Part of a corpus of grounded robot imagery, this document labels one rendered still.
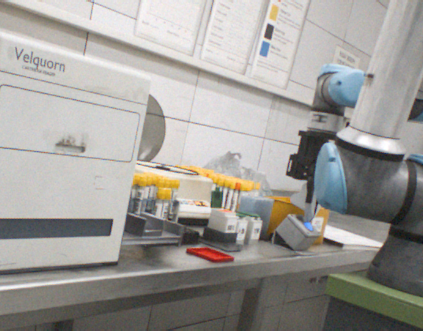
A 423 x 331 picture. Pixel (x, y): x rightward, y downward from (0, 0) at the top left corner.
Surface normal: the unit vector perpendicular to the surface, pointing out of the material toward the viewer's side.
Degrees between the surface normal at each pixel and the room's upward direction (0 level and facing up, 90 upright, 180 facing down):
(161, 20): 94
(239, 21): 92
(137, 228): 90
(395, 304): 90
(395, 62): 100
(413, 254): 70
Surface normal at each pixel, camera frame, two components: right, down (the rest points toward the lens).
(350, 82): -0.03, 0.11
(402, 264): -0.56, -0.37
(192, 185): 0.62, 0.21
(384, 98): -0.44, 0.20
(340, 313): -0.65, -0.04
